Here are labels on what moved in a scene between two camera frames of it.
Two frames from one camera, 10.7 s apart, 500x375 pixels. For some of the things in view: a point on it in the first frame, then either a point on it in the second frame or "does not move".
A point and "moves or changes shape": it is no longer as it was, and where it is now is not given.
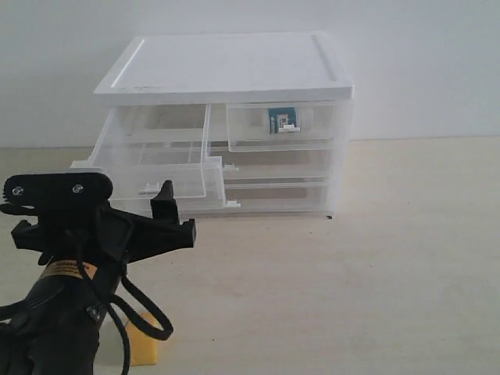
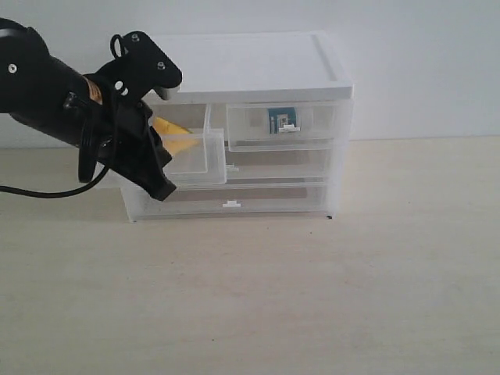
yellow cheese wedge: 143,345 to 176,138
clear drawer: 143,146 moves or changes shape
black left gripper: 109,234 to 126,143
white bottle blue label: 283,120 does not move
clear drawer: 297,164 does not move
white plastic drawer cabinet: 235,124 does not move
